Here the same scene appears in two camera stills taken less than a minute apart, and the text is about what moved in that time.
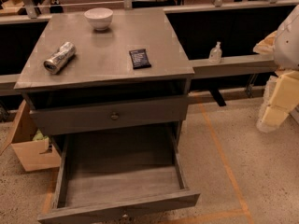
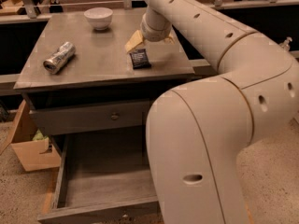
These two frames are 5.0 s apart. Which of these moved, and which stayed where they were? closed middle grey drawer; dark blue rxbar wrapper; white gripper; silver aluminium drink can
Moved: white gripper
Stayed: silver aluminium drink can; dark blue rxbar wrapper; closed middle grey drawer
